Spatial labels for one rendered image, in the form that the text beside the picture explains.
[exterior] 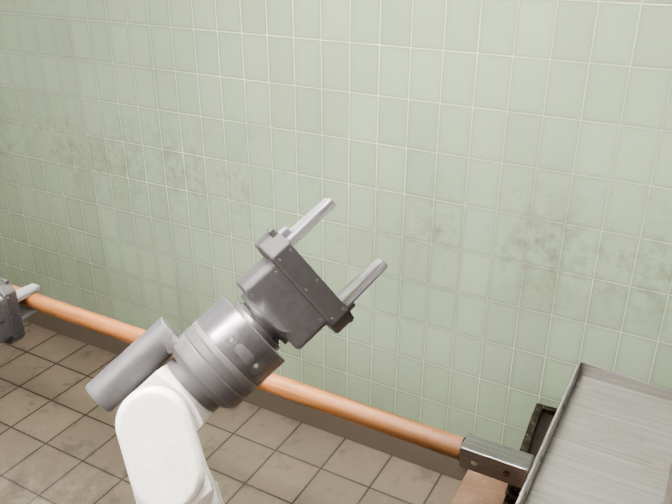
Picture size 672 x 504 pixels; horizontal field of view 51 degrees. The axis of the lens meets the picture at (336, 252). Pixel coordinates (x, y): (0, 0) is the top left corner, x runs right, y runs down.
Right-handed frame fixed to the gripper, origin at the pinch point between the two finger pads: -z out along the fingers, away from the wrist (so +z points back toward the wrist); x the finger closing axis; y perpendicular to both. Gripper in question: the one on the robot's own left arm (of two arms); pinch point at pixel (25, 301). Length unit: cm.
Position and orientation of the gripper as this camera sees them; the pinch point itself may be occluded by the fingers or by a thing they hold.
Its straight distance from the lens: 142.6
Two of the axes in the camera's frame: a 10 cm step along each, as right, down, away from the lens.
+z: -4.9, 3.6, -7.9
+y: 8.7, 2.0, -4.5
